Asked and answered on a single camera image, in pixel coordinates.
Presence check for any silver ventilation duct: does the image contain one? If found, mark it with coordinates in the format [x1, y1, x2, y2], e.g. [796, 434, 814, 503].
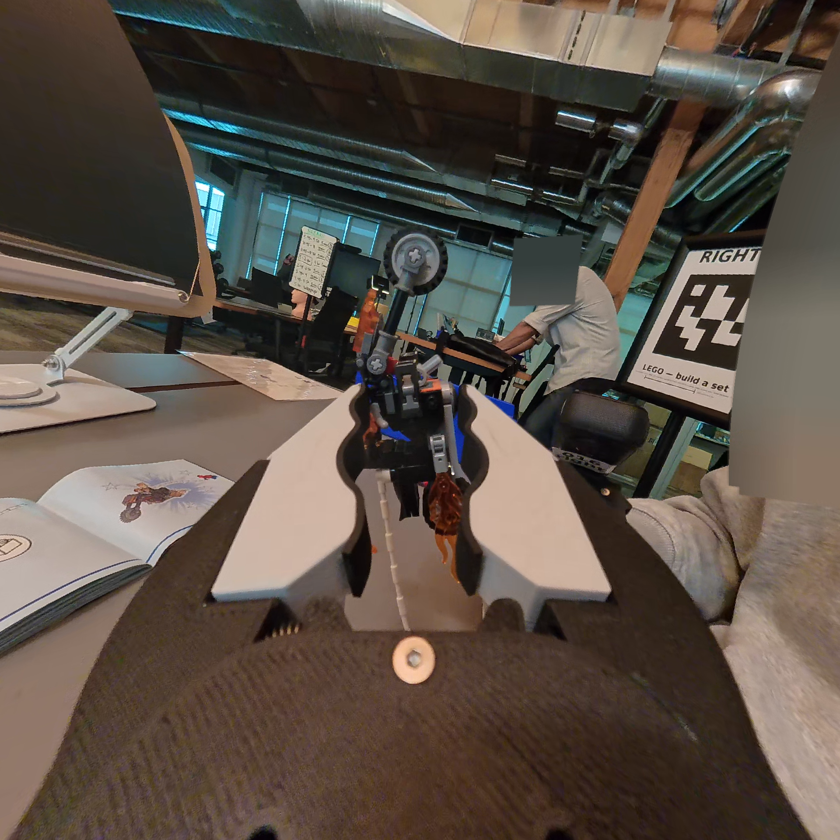
[295, 0, 821, 204]

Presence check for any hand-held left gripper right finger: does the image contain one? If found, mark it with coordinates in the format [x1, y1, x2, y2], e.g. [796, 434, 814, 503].
[453, 382, 613, 630]

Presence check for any black office chair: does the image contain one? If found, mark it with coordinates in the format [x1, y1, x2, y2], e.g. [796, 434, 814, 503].
[298, 285, 361, 378]

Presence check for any wooden background desk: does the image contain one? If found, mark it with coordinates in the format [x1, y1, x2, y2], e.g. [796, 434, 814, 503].
[394, 331, 534, 395]

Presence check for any printed paper sheet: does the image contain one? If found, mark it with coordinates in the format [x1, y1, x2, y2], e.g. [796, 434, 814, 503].
[177, 349, 343, 401]

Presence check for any lego motorcycle model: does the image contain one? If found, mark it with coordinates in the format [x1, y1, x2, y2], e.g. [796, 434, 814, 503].
[353, 226, 471, 632]

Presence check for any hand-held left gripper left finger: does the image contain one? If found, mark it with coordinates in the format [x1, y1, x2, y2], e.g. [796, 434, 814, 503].
[210, 382, 375, 621]

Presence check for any lego instruction booklet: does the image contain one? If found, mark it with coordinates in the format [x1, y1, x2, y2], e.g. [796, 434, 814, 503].
[0, 458, 237, 657]

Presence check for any whiteboard with writing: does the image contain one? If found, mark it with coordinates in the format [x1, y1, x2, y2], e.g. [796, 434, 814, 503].
[289, 225, 340, 298]

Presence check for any black bag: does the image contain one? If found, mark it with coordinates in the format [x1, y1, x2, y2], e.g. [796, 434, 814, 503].
[433, 331, 522, 368]

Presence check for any blue plastic bin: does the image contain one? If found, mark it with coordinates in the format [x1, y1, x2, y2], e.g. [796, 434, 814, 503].
[356, 373, 521, 454]

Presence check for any person's right forearm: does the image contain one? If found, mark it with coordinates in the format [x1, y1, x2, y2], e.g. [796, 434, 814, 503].
[626, 467, 756, 624]

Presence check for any wooden post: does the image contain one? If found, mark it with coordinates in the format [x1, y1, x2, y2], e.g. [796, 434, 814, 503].
[602, 98, 713, 309]

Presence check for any framed tag sign on stand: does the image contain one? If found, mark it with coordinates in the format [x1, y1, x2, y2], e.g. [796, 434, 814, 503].
[617, 230, 767, 500]

